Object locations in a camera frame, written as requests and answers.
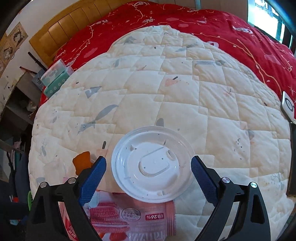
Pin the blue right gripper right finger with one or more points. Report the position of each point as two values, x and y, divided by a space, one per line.
203 176

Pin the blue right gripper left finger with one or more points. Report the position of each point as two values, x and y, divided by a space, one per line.
89 180

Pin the small orange wrapper scrap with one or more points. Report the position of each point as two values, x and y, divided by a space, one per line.
82 162

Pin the pink snack wrapper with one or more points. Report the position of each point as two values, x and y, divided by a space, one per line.
117 216

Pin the white plastic cup lid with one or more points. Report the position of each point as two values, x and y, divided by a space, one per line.
152 164

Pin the green mesh trash basket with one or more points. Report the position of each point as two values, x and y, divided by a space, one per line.
30 200

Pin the black smartphone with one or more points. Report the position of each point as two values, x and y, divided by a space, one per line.
291 180

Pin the teal tissue box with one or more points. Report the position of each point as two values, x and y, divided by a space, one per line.
56 84

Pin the white desk shelf unit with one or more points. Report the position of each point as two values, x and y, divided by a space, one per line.
18 104

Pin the small white device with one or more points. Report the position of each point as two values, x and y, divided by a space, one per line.
287 107

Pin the blue paper bag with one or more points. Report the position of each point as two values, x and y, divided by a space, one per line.
37 79

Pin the white quilted blanket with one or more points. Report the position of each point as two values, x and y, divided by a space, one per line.
159 76

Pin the white tissue pack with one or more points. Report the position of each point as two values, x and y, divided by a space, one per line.
53 72

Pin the red patterned bed duvet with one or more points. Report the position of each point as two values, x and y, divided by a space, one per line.
272 62

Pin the wooden headboard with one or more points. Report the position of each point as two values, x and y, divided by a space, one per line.
61 28

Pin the wall posters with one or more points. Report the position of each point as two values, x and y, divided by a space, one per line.
11 43

